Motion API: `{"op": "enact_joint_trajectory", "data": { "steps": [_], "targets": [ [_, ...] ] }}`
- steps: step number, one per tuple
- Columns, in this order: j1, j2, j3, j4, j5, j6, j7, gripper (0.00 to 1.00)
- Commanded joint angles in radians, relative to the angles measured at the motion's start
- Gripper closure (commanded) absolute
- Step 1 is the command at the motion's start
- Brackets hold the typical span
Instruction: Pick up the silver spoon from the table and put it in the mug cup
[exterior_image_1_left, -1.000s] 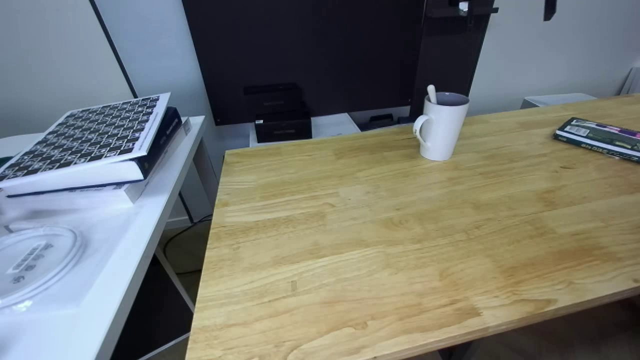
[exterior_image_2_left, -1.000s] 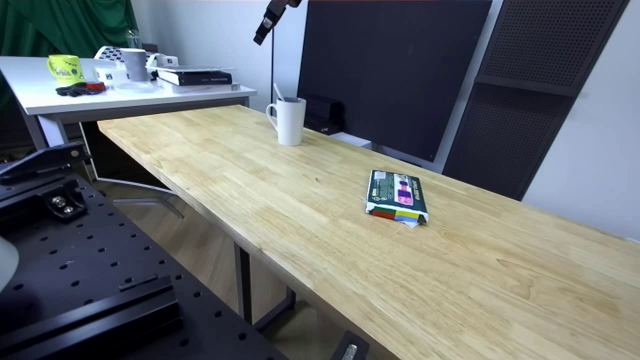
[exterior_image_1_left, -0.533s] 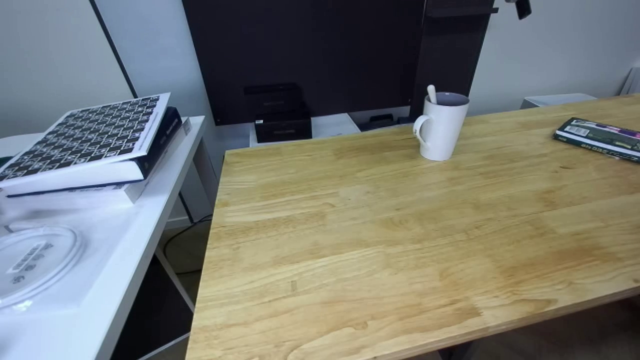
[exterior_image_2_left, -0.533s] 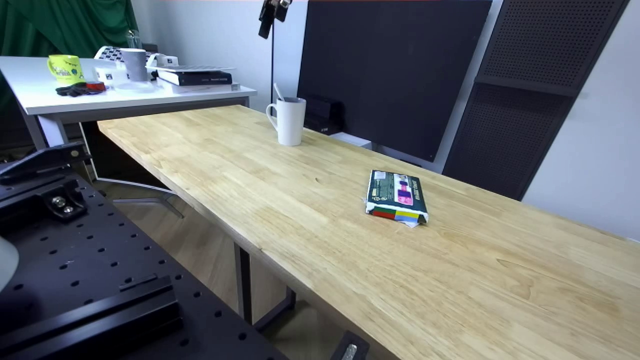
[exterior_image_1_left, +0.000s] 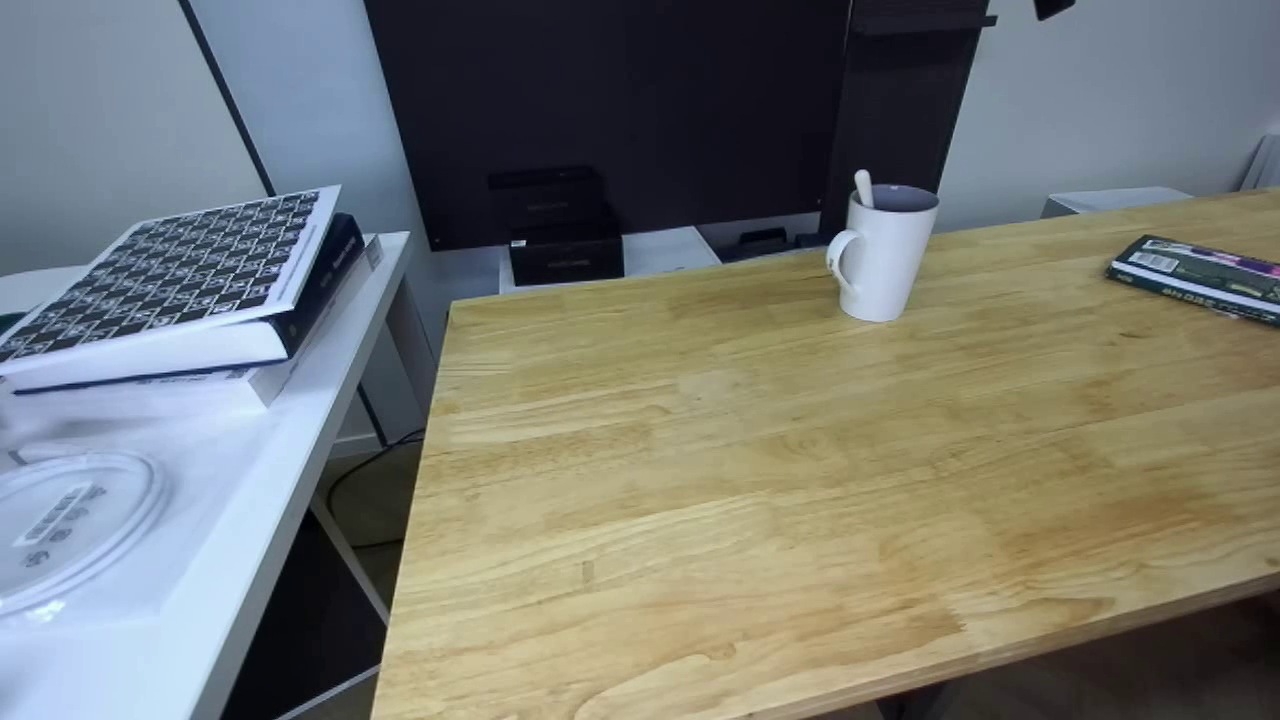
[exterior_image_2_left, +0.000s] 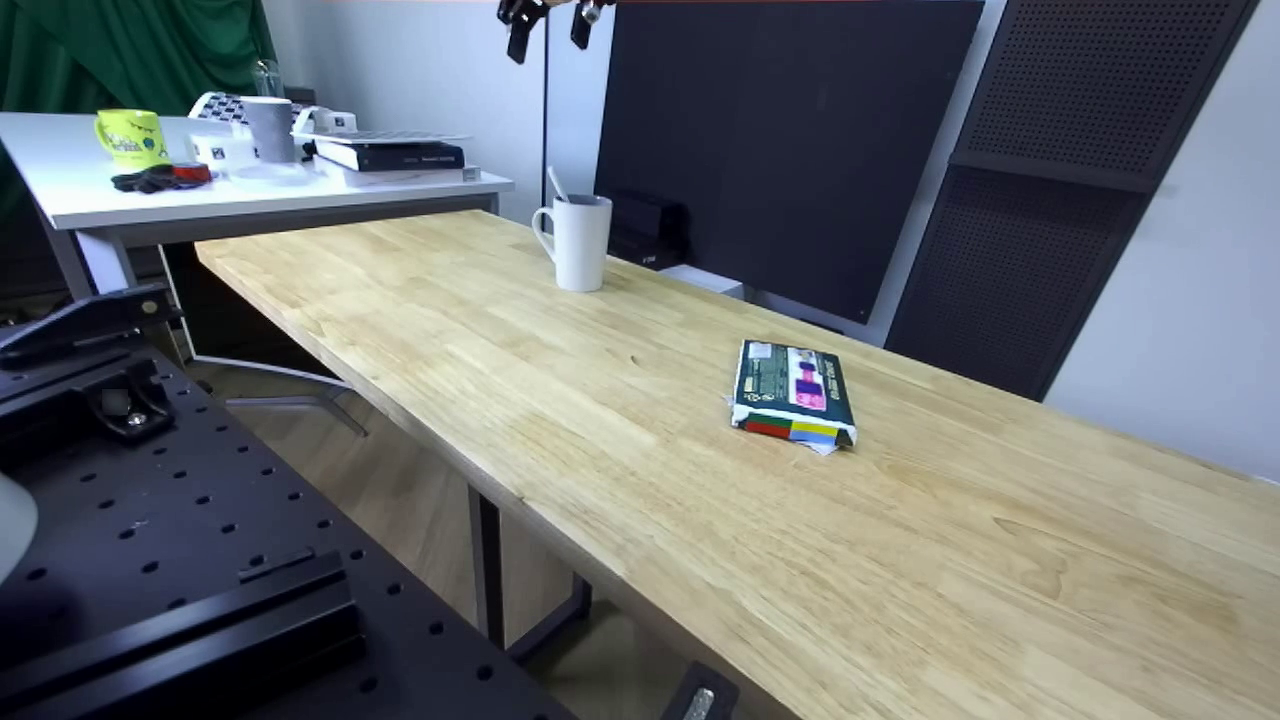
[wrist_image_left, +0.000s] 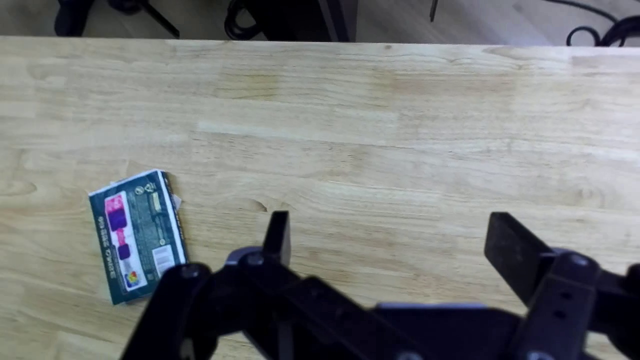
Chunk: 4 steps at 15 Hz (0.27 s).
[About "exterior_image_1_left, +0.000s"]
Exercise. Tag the white ceramic mug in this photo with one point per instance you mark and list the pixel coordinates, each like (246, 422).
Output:
(885, 262)

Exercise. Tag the silver spoon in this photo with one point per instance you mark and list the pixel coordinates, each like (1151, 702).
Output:
(864, 189)

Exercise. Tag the stack of black boxes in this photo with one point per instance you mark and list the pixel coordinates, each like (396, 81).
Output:
(555, 228)

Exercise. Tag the large black monitor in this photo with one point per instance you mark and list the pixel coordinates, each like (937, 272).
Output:
(620, 100)

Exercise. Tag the stack of thick books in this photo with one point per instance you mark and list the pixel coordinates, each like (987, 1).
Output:
(290, 310)

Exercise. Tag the tall black panel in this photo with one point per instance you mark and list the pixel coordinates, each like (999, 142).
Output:
(900, 100)

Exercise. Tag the white side table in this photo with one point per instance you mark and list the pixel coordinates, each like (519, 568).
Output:
(230, 480)

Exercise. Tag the checkerboard calibration board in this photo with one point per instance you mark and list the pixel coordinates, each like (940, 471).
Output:
(170, 270)

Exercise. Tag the white box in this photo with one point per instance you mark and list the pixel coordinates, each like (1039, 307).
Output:
(1110, 200)

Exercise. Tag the dark green book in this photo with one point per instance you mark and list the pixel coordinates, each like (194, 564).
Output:
(1200, 273)

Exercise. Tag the round white plastic lid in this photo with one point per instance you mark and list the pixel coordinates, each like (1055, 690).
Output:
(60, 525)

